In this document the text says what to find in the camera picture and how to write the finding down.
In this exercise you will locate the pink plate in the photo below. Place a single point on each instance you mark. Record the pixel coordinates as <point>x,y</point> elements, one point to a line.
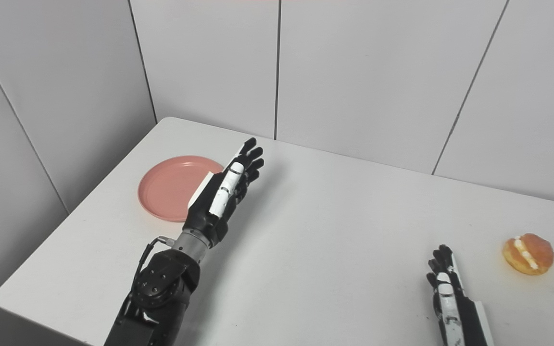
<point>173,187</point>

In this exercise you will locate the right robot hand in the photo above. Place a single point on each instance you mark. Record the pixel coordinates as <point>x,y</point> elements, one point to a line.
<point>455,307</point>

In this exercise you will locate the cream puff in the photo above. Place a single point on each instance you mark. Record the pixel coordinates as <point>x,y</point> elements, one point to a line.
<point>528,253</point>

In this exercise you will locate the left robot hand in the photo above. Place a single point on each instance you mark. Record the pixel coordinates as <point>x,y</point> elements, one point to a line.
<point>219,197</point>

